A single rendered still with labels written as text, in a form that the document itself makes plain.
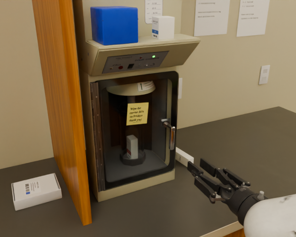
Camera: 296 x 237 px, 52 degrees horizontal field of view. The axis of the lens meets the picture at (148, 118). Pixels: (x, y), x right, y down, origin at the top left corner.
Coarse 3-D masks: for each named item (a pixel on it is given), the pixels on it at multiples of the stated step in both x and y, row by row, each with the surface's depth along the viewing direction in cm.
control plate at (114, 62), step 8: (112, 56) 82; (120, 56) 83; (128, 56) 85; (136, 56) 86; (144, 56) 88; (160, 56) 91; (112, 64) 86; (120, 64) 87; (128, 64) 89; (136, 64) 90; (144, 64) 92; (152, 64) 94; (160, 64) 95; (104, 72) 88
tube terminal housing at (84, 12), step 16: (80, 0) 83; (96, 0) 84; (112, 0) 86; (128, 0) 88; (144, 0) 90; (176, 0) 95; (80, 16) 86; (144, 16) 92; (176, 16) 97; (80, 32) 89; (144, 32) 94; (176, 32) 99; (80, 48) 93; (80, 64) 96; (80, 80) 100; (96, 80) 92; (96, 176) 105; (160, 176) 118; (96, 192) 108; (112, 192) 110; (128, 192) 114
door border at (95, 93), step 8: (96, 88) 92; (96, 96) 93; (96, 104) 94; (96, 112) 95; (96, 120) 96; (96, 128) 97; (96, 136) 98; (96, 144) 98; (96, 168) 102; (104, 184) 106
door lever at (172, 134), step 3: (165, 123) 108; (168, 123) 108; (165, 126) 108; (168, 126) 106; (171, 126) 105; (174, 126) 105; (171, 129) 104; (174, 129) 104; (171, 132) 105; (174, 132) 105; (171, 135) 105; (174, 135) 106; (171, 138) 106; (174, 138) 106; (171, 141) 106; (171, 144) 107; (171, 147) 107
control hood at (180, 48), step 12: (144, 36) 93; (180, 36) 93; (192, 36) 93; (96, 48) 78; (108, 48) 78; (120, 48) 80; (132, 48) 82; (144, 48) 84; (156, 48) 86; (168, 48) 88; (180, 48) 90; (192, 48) 93; (96, 60) 81; (168, 60) 95; (180, 60) 98; (96, 72) 87; (120, 72) 92
